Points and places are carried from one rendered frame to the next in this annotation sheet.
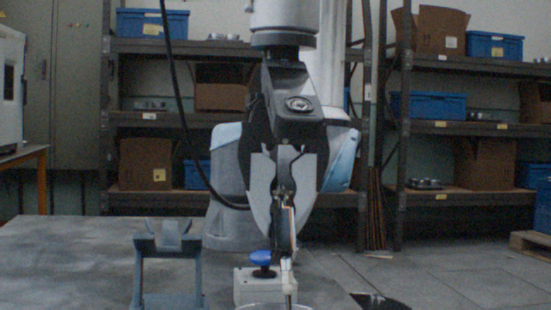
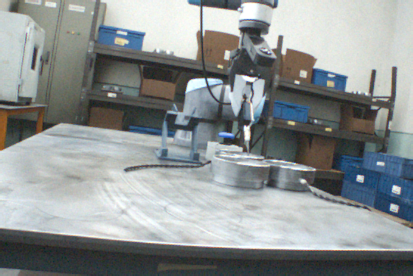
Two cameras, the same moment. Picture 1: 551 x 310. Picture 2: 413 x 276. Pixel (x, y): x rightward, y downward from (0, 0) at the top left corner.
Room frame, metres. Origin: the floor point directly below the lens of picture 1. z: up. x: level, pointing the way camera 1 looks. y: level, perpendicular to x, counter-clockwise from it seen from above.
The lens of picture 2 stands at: (-0.24, 0.14, 0.91)
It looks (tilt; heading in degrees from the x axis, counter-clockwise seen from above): 4 degrees down; 355
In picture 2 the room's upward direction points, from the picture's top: 9 degrees clockwise
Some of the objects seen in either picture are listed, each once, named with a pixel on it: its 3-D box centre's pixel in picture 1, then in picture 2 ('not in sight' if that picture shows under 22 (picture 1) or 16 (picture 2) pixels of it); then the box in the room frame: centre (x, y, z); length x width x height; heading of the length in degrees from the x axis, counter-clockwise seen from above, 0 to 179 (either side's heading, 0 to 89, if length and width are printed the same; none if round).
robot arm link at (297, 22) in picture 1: (281, 17); (254, 17); (0.61, 0.00, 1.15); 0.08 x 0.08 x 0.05
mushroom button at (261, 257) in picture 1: (264, 271); (225, 142); (0.69, 0.01, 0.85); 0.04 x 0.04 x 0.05
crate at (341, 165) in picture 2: (542, 175); (349, 163); (4.65, -2.35, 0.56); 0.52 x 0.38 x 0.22; 97
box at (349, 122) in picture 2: (547, 103); (357, 119); (4.63, -2.34, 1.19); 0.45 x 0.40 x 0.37; 95
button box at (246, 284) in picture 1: (263, 288); (223, 152); (0.70, 0.01, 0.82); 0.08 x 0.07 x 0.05; 10
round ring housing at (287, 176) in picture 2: not in sight; (287, 175); (0.46, -0.09, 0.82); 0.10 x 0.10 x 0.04
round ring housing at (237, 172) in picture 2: not in sight; (239, 171); (0.42, 0.01, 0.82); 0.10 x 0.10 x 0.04
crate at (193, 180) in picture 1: (219, 173); (150, 137); (4.15, 0.41, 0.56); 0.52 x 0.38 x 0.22; 97
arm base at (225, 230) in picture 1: (240, 217); (197, 131); (1.04, 0.06, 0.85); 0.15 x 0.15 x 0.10
